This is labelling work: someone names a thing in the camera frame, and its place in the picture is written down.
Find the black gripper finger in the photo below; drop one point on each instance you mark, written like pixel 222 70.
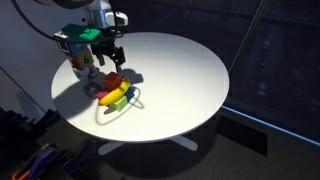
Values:
pixel 119 57
pixel 101 59

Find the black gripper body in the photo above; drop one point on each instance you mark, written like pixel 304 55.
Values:
pixel 105 45

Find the orange block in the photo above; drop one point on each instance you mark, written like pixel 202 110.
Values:
pixel 112 80

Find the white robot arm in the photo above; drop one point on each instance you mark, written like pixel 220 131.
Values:
pixel 96 13

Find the pink block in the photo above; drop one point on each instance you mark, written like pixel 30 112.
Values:
pixel 102 94

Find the blue block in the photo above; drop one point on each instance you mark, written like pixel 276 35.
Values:
pixel 130 94

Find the lime green block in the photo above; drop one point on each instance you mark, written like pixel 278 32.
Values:
pixel 119 104

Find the orange and green printed cube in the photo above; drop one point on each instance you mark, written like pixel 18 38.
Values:
pixel 83 60

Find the yellow banana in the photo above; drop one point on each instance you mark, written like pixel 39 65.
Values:
pixel 115 95

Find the black clamp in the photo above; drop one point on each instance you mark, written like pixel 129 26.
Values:
pixel 43 121

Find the white table base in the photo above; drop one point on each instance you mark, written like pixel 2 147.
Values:
pixel 185 142

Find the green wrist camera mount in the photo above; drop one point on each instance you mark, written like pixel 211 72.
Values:
pixel 81 34

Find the grey frame post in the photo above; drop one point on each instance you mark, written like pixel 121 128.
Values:
pixel 246 36

